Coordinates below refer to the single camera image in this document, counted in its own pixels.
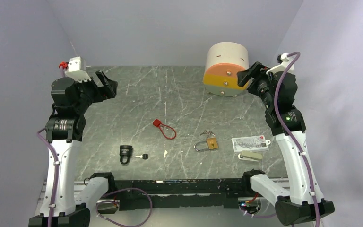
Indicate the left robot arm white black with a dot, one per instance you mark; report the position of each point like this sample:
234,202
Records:
64,134

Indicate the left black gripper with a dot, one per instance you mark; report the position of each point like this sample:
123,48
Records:
101,92

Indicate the cylindrical drawer box orange yellow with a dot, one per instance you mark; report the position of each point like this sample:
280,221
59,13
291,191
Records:
224,60

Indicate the beige white stapler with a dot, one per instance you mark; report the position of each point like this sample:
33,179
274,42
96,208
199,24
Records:
250,156

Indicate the white card package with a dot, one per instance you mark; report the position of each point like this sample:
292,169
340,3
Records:
251,144

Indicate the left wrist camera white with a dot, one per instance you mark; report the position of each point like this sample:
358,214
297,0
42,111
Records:
75,68

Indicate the black padlock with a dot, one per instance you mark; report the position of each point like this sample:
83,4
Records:
125,154

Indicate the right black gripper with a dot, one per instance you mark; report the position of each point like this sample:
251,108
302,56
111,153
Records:
244,76

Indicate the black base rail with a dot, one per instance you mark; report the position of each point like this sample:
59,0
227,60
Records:
145,194

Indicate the red cable lock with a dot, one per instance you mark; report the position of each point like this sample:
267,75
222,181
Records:
167,131

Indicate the brass padlock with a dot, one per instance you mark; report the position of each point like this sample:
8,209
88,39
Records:
207,145

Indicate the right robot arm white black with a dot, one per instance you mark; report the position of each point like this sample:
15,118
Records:
303,201

